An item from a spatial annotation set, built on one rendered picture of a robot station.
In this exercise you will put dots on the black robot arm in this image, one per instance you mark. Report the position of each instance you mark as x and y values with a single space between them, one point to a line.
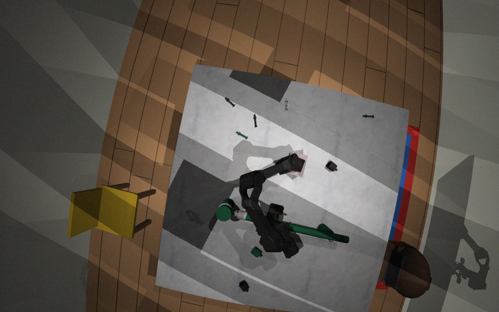
276 239

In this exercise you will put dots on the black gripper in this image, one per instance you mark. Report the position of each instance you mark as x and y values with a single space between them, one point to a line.
274 211

